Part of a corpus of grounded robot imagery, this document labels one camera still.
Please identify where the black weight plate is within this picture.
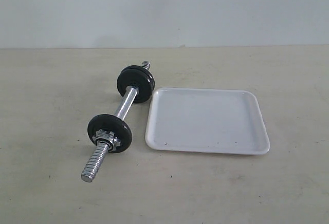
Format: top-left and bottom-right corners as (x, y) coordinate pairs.
(122, 65), (156, 99)

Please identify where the black weight plate tray end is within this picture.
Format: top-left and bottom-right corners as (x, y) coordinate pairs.
(117, 68), (153, 104)

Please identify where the chrome star collar nut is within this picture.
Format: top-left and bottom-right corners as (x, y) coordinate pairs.
(92, 129), (121, 153)

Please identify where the chrome threaded dumbbell bar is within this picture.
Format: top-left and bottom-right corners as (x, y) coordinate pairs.
(80, 61), (155, 183)

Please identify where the white rectangular plastic tray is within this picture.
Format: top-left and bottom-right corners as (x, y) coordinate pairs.
(145, 87), (270, 155)

